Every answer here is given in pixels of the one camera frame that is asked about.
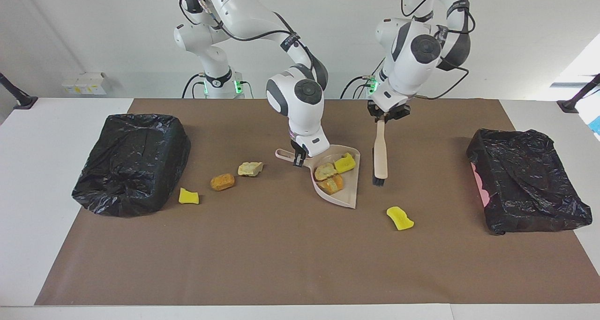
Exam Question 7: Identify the pale dumpling toy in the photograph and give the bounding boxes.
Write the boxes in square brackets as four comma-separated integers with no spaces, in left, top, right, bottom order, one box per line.
[314,163,338,181]

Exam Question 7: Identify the beige hand brush black bristles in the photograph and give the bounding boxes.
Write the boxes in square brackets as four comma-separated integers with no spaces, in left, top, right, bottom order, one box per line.
[372,116,389,186]

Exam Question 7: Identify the orange striped croissant toy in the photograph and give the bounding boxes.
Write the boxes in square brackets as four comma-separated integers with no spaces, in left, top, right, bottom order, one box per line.
[319,175,345,195]

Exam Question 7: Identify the yellow sponge piece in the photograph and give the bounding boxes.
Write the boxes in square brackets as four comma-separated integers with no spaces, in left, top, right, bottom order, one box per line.
[386,206,415,231]
[334,153,357,174]

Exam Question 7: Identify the pale yellow chunk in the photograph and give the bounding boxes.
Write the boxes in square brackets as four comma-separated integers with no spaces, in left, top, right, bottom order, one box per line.
[238,162,264,177]

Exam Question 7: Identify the beige plastic dustpan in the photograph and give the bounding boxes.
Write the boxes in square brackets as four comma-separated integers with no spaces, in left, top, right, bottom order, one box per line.
[275,144,361,209]

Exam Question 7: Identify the brown bread roll toy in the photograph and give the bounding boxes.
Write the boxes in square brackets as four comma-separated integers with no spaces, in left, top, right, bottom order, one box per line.
[210,173,235,192]

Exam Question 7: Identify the pink bin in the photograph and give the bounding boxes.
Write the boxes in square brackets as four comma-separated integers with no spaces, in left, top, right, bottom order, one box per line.
[472,163,490,207]

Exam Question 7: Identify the right black bagged bin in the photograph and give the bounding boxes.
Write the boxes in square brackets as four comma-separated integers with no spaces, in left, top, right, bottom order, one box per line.
[466,128,593,235]

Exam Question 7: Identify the black plastic trash bag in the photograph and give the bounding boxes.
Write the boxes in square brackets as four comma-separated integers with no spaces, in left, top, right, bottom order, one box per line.
[71,114,192,217]

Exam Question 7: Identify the brown paper table mat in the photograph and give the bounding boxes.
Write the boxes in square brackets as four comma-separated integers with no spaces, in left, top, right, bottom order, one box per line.
[34,98,600,306]

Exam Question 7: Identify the black clamp stand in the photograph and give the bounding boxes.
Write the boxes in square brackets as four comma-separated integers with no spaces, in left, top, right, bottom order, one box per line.
[0,73,38,110]
[557,74,600,114]

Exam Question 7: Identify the black left base cable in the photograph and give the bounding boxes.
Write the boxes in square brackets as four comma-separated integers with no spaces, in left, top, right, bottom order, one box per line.
[340,74,376,99]

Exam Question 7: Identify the black base cable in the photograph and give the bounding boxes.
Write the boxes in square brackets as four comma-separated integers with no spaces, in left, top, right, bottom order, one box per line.
[340,74,376,99]
[182,73,203,99]

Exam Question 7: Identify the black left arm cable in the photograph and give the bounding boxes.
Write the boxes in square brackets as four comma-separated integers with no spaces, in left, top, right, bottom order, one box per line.
[401,0,476,100]

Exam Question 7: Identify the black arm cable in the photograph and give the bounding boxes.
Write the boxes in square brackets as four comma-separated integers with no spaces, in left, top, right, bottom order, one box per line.
[401,0,476,100]
[178,0,329,84]

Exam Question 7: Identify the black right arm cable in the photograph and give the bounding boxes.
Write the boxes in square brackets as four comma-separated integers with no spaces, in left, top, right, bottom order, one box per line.
[178,0,329,84]

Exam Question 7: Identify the black right base cable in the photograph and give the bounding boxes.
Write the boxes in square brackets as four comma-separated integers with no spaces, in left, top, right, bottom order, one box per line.
[182,73,203,99]

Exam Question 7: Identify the white wall power boxes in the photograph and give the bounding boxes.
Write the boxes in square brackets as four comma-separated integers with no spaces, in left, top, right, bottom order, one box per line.
[61,72,108,95]

